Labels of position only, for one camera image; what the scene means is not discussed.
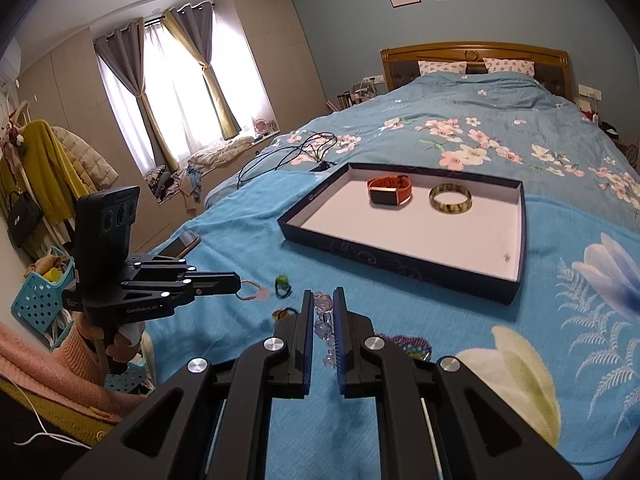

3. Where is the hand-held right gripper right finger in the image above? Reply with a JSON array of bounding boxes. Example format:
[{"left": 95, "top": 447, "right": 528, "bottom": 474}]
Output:
[{"left": 333, "top": 287, "right": 583, "bottom": 480}]

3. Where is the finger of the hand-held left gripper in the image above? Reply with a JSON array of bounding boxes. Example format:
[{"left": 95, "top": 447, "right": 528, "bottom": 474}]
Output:
[
  {"left": 120, "top": 282, "right": 242, "bottom": 311},
  {"left": 125, "top": 254, "right": 241, "bottom": 288}
]

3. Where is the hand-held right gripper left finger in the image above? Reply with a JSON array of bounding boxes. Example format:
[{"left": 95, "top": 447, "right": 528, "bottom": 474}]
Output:
[{"left": 60, "top": 290, "right": 317, "bottom": 480}]

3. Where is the clear crystal bead bracelet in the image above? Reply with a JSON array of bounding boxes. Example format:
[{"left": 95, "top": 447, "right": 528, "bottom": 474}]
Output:
[{"left": 313, "top": 292, "right": 336, "bottom": 368}]

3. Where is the dark blue box tray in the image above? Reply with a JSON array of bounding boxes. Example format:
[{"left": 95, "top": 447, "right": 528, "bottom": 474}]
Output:
[{"left": 277, "top": 162, "right": 528, "bottom": 306}]

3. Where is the person's left forearm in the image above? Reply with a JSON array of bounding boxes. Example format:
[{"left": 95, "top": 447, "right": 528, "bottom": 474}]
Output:
[{"left": 0, "top": 320, "right": 151, "bottom": 421}]

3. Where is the person's left hand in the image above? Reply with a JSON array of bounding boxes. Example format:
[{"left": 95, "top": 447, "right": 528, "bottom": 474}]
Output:
[{"left": 82, "top": 319, "right": 146, "bottom": 375}]

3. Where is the light blue flower blanket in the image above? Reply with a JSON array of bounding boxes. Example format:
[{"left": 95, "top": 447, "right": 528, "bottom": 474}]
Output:
[{"left": 142, "top": 157, "right": 640, "bottom": 480}]

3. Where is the black smartphone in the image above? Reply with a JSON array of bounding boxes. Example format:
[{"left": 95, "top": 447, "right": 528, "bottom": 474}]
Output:
[{"left": 157, "top": 231, "right": 202, "bottom": 261}]

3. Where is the beige down jacket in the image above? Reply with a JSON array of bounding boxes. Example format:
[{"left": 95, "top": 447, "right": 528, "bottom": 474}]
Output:
[{"left": 50, "top": 125, "right": 119, "bottom": 196}]

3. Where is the pile of dark clothes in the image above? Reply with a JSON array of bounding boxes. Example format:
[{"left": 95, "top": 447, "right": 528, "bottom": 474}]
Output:
[{"left": 145, "top": 162, "right": 203, "bottom": 206}]

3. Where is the black handbag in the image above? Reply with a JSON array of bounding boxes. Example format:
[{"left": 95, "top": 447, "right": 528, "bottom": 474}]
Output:
[{"left": 6, "top": 190, "right": 45, "bottom": 248}]

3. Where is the yellow coat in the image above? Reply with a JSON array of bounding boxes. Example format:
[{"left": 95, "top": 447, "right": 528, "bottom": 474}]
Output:
[{"left": 0, "top": 120, "right": 83, "bottom": 226}]

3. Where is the blue perforated basket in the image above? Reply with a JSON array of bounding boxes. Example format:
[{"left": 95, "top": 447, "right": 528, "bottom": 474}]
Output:
[
  {"left": 102, "top": 355, "right": 151, "bottom": 396},
  {"left": 10, "top": 270, "right": 76, "bottom": 333}
]

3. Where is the crumpled light bedding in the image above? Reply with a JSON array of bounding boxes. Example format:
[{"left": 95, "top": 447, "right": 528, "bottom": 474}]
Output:
[{"left": 187, "top": 135, "right": 256, "bottom": 171}]

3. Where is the orange smartwatch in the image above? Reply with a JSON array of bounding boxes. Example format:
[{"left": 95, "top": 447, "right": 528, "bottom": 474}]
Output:
[{"left": 366, "top": 174, "right": 413, "bottom": 207}]

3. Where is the white sheer curtain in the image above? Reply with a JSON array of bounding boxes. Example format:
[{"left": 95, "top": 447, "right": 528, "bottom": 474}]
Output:
[{"left": 102, "top": 7, "right": 266, "bottom": 176}]

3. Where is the grey gold curtain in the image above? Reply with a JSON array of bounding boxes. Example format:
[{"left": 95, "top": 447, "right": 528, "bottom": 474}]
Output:
[
  {"left": 160, "top": 0, "right": 241, "bottom": 141},
  {"left": 94, "top": 17, "right": 181, "bottom": 173}
]

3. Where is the yellow brown bangle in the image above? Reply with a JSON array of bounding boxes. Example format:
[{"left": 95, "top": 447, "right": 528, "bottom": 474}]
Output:
[{"left": 429, "top": 184, "right": 473, "bottom": 215}]

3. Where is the mustard cloth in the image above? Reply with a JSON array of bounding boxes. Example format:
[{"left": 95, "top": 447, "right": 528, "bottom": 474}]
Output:
[{"left": 0, "top": 377, "right": 118, "bottom": 448}]

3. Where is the beige wardrobe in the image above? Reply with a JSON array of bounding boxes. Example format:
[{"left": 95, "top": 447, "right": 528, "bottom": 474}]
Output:
[{"left": 240, "top": 0, "right": 328, "bottom": 131}]

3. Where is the row of cosmetic bottles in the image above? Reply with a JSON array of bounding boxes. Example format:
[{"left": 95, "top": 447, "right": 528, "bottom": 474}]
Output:
[{"left": 325, "top": 77, "right": 386, "bottom": 111}]

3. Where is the blue floral duvet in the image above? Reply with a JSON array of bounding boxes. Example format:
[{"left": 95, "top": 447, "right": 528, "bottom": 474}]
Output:
[{"left": 202, "top": 71, "right": 640, "bottom": 221}]

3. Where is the white patterned pillow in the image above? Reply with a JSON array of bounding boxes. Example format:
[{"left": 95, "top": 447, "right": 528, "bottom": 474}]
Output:
[
  {"left": 482, "top": 57, "right": 536, "bottom": 76},
  {"left": 417, "top": 60, "right": 468, "bottom": 77}
]

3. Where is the wooden headboard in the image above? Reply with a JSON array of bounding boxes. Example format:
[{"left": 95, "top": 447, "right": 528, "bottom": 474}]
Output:
[{"left": 380, "top": 42, "right": 573, "bottom": 98}]

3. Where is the dark purple bead bracelet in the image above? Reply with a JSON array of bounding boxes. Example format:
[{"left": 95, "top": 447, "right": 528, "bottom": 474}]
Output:
[{"left": 382, "top": 332, "right": 433, "bottom": 361}]

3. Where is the black cable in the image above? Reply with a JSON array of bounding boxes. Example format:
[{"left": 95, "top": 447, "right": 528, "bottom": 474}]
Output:
[{"left": 237, "top": 131, "right": 338, "bottom": 188}]

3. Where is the white cable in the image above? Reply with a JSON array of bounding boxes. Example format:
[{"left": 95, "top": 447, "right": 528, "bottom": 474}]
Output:
[{"left": 14, "top": 385, "right": 101, "bottom": 448}]

